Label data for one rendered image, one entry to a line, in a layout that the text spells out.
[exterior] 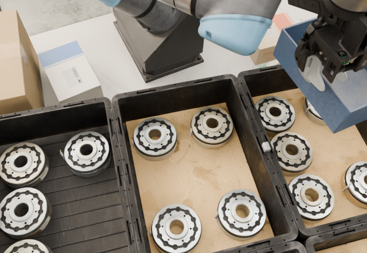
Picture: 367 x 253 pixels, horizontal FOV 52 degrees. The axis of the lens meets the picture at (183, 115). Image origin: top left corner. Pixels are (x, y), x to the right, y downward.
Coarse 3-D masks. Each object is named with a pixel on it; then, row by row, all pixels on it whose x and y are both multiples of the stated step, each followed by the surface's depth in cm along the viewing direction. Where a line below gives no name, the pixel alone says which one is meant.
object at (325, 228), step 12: (240, 72) 90; (252, 72) 90; (264, 72) 90; (240, 84) 88; (252, 108) 85; (264, 132) 81; (276, 168) 77; (288, 192) 75; (288, 204) 73; (300, 216) 72; (360, 216) 72; (300, 228) 71; (312, 228) 71; (324, 228) 71; (336, 228) 71
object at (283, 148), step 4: (288, 140) 88; (292, 140) 88; (284, 144) 87; (288, 144) 87; (292, 144) 87; (296, 144) 87; (284, 148) 87; (300, 148) 87; (284, 152) 86; (300, 152) 86; (288, 156) 86; (292, 156) 86; (296, 156) 86; (300, 156) 86
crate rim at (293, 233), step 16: (192, 80) 88; (208, 80) 90; (224, 80) 89; (128, 96) 85; (240, 96) 88; (256, 128) 82; (256, 144) 80; (128, 160) 77; (128, 176) 77; (272, 176) 76; (128, 192) 73; (288, 208) 73; (288, 224) 71; (272, 240) 69; (288, 240) 69
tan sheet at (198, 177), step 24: (168, 120) 94; (192, 144) 91; (240, 144) 91; (144, 168) 87; (168, 168) 87; (192, 168) 87; (216, 168) 87; (240, 168) 88; (144, 192) 84; (168, 192) 84; (192, 192) 84; (216, 192) 84; (144, 216) 81; (240, 216) 82; (216, 240) 79; (240, 240) 79
